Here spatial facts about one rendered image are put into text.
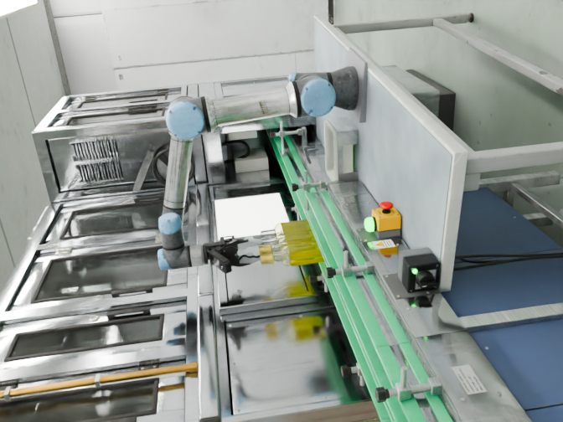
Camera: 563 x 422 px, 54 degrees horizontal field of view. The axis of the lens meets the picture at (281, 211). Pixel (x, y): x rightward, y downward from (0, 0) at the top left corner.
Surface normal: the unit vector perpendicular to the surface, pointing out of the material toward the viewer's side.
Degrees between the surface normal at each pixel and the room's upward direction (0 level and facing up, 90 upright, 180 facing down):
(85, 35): 90
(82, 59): 90
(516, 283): 90
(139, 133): 90
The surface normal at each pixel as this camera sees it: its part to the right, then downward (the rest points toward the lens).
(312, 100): 0.28, 0.32
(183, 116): 0.02, 0.37
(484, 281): -0.07, -0.90
